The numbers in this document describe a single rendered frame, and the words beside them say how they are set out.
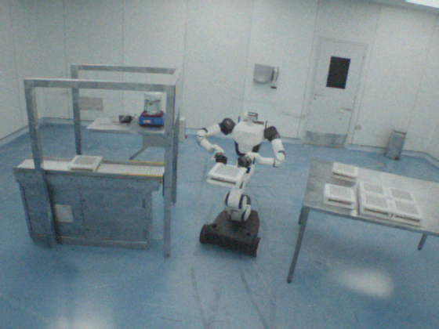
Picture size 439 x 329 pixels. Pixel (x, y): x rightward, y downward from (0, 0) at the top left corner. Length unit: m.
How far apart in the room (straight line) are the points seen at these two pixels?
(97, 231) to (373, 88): 5.61
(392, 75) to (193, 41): 3.92
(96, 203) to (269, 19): 4.54
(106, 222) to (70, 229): 0.37
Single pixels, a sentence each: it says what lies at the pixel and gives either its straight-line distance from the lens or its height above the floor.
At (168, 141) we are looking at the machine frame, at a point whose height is 1.17.
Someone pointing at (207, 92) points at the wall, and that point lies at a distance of 6.29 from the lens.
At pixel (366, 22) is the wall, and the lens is 6.69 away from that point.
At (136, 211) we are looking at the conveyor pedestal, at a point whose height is 0.44.
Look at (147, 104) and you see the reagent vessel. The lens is 2.64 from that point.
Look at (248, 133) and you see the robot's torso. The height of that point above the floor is 1.16.
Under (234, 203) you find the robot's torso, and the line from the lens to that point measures 2.94.
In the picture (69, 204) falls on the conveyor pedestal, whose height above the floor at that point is 0.47.
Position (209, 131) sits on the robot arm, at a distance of 2.95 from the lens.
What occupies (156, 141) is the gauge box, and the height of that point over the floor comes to 1.06.
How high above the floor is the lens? 2.02
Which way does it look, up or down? 23 degrees down
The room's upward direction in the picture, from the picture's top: 6 degrees clockwise
